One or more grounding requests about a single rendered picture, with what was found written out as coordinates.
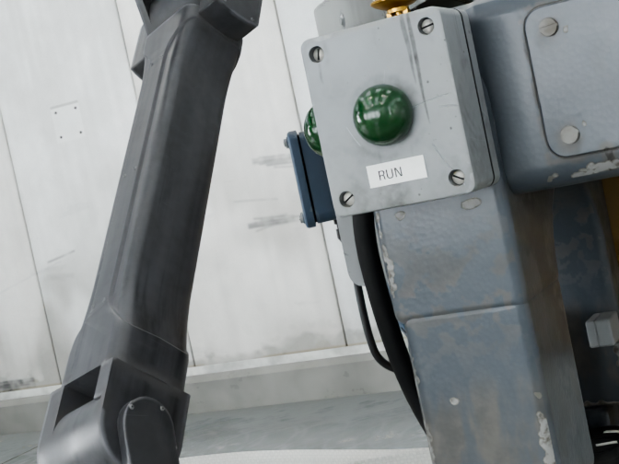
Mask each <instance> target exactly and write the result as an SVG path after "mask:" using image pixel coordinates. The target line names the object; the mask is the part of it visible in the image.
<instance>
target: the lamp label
mask: <svg viewBox="0 0 619 464"><path fill-rule="evenodd" d="M367 172H368V180H369V184H370V189H371V188H377V187H381V186H386V185H391V184H395V183H400V182H405V181H409V180H418V179H422V178H427V174H426V166H425V161H424V157H423V155H421V156H416V157H408V158H404V159H399V160H394V161H390V162H385V163H381V164H377V165H372V166H367Z"/></svg>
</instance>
